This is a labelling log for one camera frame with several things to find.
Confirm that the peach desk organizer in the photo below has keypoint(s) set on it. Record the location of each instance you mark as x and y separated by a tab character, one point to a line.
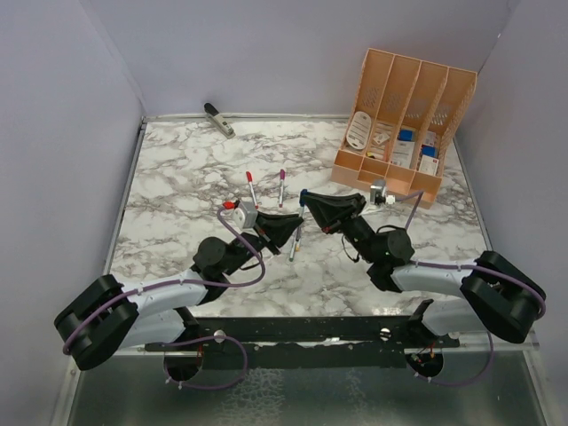
416	107

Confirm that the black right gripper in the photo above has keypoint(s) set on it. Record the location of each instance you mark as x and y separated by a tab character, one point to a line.
332	212

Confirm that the white oval perforated item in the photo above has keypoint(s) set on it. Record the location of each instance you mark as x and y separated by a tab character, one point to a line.
359	130

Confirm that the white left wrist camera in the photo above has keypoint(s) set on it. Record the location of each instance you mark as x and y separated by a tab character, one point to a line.
244	213

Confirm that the white pen blue ink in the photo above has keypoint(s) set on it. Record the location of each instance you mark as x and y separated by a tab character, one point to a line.
301	209

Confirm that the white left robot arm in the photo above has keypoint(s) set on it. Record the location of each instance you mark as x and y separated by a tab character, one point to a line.
110	314

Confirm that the white pen red ink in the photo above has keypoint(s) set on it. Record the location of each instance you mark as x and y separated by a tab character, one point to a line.
253	194

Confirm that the white pen purple ink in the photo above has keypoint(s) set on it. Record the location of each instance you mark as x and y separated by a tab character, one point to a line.
281	193

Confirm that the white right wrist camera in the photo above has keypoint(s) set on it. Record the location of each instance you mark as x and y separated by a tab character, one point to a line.
378	194

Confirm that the black grey stapler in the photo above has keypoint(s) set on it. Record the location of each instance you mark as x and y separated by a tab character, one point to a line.
218	120

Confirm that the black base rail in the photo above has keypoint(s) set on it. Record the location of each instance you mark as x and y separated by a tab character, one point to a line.
291	342

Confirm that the white pen green ink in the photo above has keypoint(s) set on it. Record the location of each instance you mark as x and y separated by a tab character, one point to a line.
293	250

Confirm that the white pen yellow ink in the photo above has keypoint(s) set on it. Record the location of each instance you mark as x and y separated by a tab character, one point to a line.
298	238

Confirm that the blue pen cap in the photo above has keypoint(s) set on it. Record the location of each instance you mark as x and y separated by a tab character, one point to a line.
302	196

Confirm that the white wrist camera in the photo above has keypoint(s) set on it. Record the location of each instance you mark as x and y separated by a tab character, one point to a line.
244	213
378	194

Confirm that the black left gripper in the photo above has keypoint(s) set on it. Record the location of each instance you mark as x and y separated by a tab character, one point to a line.
277	227

